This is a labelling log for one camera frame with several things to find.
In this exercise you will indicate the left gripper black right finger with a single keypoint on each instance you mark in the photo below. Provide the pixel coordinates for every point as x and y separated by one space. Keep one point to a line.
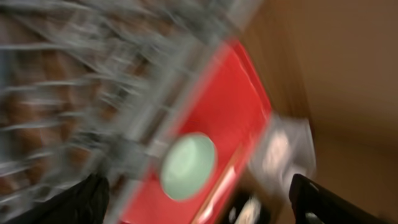
311 203

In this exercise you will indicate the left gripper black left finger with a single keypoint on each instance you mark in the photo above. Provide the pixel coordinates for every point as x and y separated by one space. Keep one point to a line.
84 203

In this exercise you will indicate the wooden chopstick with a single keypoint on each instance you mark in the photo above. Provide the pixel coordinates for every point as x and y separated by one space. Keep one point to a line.
231 163

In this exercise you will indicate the green bowl with food scraps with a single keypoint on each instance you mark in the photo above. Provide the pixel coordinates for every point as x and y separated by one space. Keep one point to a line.
187 166

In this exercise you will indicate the white plastic fork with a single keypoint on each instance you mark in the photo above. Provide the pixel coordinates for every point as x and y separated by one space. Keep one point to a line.
222 186

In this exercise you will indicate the grey dishwasher rack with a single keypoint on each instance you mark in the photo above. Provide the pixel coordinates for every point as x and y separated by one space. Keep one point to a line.
81 82

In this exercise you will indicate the clear plastic bin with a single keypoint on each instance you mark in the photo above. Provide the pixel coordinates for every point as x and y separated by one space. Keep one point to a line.
285 149

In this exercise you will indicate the black plastic tray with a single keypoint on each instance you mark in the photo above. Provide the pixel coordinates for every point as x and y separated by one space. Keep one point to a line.
246 208

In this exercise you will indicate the red plastic tray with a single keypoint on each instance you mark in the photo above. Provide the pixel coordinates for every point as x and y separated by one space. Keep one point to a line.
230 106

